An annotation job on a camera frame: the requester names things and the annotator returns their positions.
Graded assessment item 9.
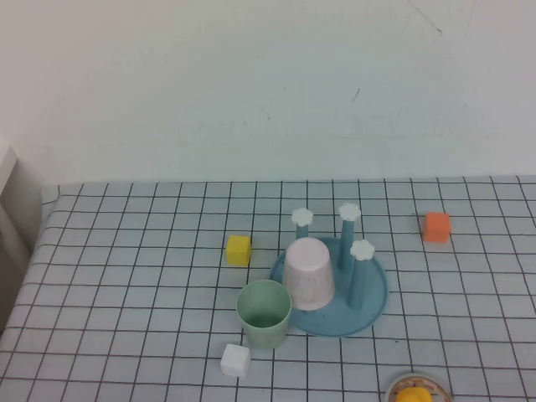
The pink plastic cup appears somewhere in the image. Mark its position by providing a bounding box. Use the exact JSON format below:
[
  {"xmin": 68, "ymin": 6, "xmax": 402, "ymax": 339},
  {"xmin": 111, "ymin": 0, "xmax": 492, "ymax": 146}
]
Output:
[{"xmin": 281, "ymin": 237, "xmax": 335, "ymax": 312}]

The blue cup stand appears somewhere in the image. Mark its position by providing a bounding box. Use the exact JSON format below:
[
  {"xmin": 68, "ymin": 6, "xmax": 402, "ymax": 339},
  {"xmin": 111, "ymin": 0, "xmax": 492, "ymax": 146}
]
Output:
[{"xmin": 269, "ymin": 203, "xmax": 389, "ymax": 338}]

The yellow cube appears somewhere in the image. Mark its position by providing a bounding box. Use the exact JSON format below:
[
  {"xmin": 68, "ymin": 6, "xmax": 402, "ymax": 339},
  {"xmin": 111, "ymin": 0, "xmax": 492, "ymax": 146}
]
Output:
[{"xmin": 225, "ymin": 234, "xmax": 252, "ymax": 266}]

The green plastic cup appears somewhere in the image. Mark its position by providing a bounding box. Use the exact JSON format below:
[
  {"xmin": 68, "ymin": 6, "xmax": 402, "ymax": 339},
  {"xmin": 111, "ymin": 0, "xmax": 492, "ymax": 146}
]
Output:
[{"xmin": 235, "ymin": 279, "xmax": 293, "ymax": 349}]

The orange cube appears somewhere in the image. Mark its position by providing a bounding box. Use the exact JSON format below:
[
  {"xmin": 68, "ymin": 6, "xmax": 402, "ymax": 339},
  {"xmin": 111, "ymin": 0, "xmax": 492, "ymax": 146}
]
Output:
[{"xmin": 421, "ymin": 211, "xmax": 452, "ymax": 243}]

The white cube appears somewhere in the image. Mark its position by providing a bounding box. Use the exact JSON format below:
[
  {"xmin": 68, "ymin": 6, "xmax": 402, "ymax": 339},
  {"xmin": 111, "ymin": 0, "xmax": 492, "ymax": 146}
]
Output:
[{"xmin": 220, "ymin": 343, "xmax": 251, "ymax": 378}]

